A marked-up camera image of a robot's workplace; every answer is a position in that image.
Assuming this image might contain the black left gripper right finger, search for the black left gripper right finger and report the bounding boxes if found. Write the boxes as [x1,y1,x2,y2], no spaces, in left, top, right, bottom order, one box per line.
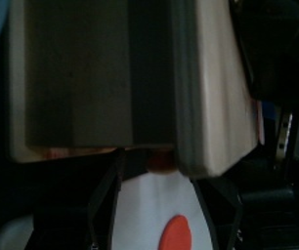
[189,175,243,250]

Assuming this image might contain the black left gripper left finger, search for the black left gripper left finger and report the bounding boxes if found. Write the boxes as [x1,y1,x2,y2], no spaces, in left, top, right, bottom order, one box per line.
[86,147,127,250]

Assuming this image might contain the light wooden cutting board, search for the light wooden cutting board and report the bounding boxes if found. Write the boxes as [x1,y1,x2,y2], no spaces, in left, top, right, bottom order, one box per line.
[170,0,261,180]

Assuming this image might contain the silver metal frame post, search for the silver metal frame post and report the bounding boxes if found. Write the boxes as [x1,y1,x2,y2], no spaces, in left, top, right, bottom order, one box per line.
[274,105,299,164]

